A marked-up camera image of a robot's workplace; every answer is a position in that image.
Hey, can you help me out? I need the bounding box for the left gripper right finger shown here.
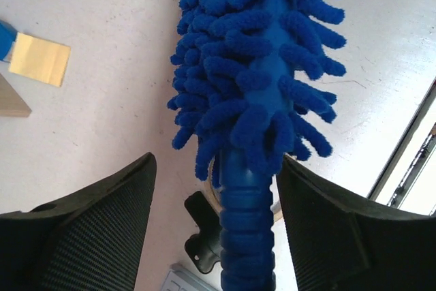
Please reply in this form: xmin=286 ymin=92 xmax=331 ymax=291
xmin=277 ymin=157 xmax=435 ymax=291

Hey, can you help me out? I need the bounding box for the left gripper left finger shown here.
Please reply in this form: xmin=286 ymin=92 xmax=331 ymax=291
xmin=1 ymin=153 xmax=157 ymax=290

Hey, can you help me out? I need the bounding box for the blue microfiber duster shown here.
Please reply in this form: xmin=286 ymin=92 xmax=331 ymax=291
xmin=168 ymin=0 xmax=346 ymax=290

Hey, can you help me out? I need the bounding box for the light wooden bookshelf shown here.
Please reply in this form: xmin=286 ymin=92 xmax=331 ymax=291
xmin=0 ymin=76 xmax=31 ymax=118

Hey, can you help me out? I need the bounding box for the grey yellow calculator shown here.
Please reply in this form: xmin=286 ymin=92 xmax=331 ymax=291
xmin=160 ymin=263 xmax=221 ymax=291

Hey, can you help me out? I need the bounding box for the black detached gripper finger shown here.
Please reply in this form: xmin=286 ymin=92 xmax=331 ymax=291
xmin=184 ymin=191 xmax=222 ymax=274

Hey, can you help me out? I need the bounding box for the yellow sticky note pad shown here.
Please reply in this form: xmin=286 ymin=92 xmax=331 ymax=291
xmin=8 ymin=33 xmax=71 ymax=87

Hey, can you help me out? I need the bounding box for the small blue block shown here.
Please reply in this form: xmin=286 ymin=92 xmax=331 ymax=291
xmin=0 ymin=20 xmax=18 ymax=63

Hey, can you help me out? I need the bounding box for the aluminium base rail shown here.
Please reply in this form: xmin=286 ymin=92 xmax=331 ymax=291
xmin=367 ymin=82 xmax=435 ymax=209

